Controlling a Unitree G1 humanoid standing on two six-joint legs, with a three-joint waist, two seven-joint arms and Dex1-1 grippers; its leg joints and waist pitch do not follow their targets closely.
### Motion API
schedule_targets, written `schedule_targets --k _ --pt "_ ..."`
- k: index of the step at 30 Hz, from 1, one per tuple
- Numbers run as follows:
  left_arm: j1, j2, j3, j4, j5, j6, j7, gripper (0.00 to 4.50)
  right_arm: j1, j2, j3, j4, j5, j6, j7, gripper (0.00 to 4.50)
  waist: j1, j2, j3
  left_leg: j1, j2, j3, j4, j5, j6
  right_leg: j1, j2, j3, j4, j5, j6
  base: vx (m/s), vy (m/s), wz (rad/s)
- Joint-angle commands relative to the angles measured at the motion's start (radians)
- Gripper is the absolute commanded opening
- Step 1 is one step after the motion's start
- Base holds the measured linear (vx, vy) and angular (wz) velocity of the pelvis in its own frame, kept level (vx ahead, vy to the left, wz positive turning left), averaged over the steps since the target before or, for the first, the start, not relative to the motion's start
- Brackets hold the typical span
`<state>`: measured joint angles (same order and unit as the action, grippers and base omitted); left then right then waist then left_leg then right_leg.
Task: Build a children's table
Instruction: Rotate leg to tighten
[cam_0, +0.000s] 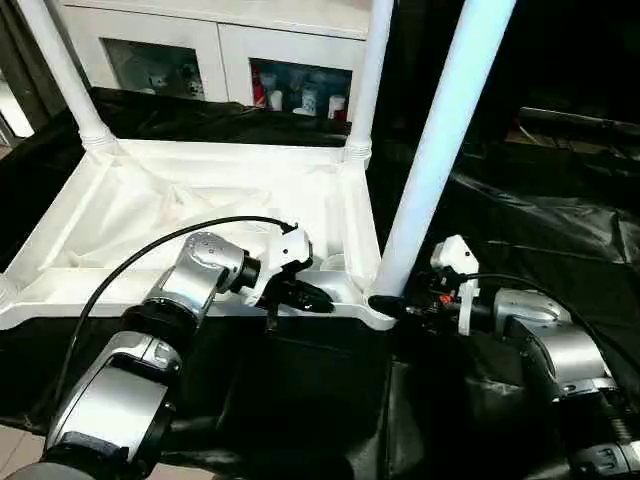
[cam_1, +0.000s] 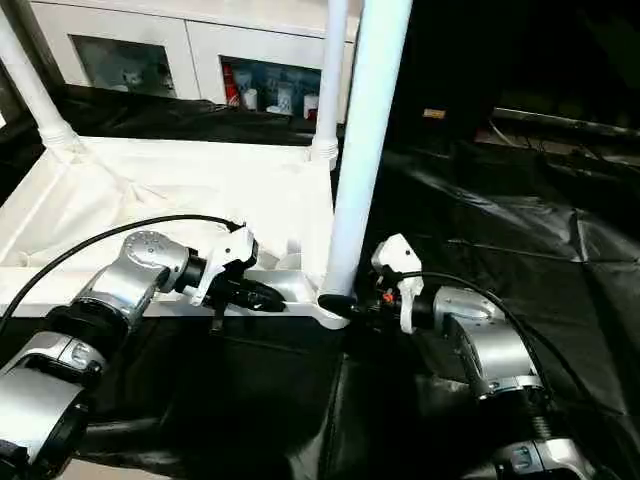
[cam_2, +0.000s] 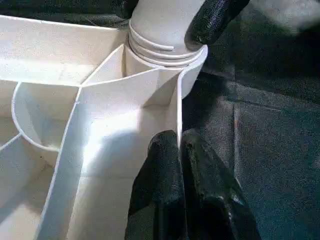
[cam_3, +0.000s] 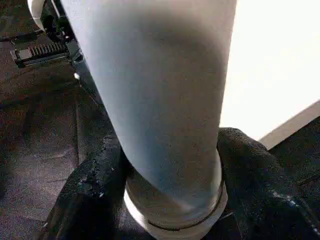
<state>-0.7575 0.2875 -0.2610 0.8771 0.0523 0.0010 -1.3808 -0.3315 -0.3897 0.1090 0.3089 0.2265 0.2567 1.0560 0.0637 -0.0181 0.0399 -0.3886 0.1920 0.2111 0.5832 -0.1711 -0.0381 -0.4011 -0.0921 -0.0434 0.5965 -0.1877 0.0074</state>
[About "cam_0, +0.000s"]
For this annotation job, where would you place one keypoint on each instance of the red bottle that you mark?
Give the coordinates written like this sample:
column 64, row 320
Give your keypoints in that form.
column 256, row 87

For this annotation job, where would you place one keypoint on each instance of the white plastic table top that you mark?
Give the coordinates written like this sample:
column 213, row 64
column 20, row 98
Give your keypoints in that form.
column 200, row 170

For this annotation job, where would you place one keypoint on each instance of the grey curtain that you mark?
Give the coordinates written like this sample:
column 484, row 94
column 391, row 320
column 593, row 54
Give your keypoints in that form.
column 15, row 40

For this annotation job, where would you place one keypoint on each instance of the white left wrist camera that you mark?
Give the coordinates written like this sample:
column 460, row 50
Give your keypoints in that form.
column 290, row 245

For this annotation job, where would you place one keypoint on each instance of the dark metal pole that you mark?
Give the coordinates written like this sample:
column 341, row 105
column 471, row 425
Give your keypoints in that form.
column 580, row 120

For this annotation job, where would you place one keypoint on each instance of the black mat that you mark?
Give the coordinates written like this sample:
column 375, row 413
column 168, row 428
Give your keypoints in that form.
column 300, row 390

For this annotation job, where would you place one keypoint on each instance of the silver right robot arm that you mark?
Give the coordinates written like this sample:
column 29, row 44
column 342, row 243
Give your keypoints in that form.
column 565, row 350

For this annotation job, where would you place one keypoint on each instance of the white glass-door cabinet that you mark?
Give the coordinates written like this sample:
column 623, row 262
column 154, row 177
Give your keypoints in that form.
column 220, row 30

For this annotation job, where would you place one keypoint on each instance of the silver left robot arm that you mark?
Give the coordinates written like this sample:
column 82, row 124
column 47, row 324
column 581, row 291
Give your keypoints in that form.
column 200, row 260

